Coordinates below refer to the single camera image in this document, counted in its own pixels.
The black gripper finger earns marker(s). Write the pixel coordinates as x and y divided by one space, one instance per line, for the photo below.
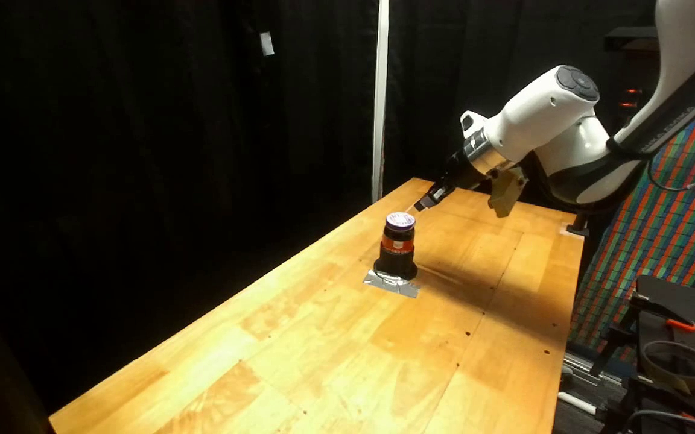
436 201
430 194

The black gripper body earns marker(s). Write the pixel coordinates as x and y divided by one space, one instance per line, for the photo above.
461 169

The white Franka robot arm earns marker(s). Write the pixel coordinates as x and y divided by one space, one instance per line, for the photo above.
572 103

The dark cup with purple rim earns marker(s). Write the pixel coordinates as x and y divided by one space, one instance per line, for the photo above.
399 255

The white vertical pole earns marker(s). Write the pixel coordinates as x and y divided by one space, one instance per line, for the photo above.
380 96

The black table edge clamp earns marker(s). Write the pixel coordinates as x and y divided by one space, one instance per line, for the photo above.
579 225

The dark equipment shelf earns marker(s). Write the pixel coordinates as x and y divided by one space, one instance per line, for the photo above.
631 73

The colourful striped cloth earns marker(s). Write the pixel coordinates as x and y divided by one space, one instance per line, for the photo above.
668 242

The white tag on curtain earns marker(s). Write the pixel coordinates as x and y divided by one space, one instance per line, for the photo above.
265 43

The black mounting plate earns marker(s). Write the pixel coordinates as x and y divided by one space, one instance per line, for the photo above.
689 313

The black curtain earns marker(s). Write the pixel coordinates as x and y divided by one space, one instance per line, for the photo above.
138 177

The silver aluminium rail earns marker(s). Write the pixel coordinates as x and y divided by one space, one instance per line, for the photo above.
591 386

